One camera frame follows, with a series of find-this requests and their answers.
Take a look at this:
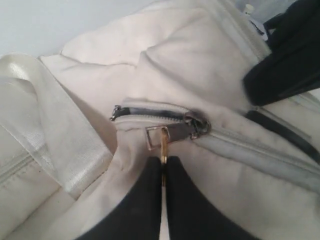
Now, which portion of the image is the cream fabric duffel bag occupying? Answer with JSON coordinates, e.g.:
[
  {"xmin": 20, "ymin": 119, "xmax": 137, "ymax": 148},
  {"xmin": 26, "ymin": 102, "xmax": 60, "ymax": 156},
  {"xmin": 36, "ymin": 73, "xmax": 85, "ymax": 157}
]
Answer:
[{"xmin": 0, "ymin": 0, "xmax": 320, "ymax": 240}]

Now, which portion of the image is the black and white marker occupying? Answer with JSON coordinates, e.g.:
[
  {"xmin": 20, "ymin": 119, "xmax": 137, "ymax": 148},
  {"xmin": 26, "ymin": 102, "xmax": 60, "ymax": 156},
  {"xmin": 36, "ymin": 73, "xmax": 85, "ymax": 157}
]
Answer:
[{"xmin": 242, "ymin": 4, "xmax": 269, "ymax": 42}]

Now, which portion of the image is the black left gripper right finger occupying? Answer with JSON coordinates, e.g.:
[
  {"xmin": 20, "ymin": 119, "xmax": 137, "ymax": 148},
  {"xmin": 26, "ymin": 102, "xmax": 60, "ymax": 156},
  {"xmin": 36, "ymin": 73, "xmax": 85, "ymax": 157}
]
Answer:
[{"xmin": 164, "ymin": 156, "xmax": 257, "ymax": 240}]

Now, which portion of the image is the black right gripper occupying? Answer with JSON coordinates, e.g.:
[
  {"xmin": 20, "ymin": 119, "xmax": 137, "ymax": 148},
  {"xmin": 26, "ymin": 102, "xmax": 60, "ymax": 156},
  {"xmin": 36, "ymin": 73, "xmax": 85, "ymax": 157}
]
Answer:
[{"xmin": 243, "ymin": 0, "xmax": 320, "ymax": 106}]

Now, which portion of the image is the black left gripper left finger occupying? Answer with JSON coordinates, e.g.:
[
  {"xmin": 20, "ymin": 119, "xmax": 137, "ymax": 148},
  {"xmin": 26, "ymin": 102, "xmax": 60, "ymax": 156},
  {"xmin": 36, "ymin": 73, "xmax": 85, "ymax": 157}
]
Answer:
[{"xmin": 78, "ymin": 156, "xmax": 162, "ymax": 240}]

